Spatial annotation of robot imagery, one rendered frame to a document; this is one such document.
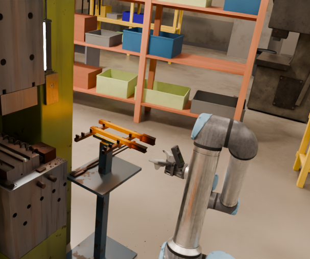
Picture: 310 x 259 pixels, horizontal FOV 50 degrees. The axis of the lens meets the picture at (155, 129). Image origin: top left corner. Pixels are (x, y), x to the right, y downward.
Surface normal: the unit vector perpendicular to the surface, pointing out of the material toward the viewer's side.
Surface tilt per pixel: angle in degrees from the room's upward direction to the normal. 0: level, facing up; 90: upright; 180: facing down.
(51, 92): 90
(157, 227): 0
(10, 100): 90
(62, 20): 90
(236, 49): 77
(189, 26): 90
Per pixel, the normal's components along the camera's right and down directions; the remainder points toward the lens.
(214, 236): 0.11, -0.90
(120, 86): -0.29, 0.37
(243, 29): -0.26, 0.16
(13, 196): 0.86, 0.30
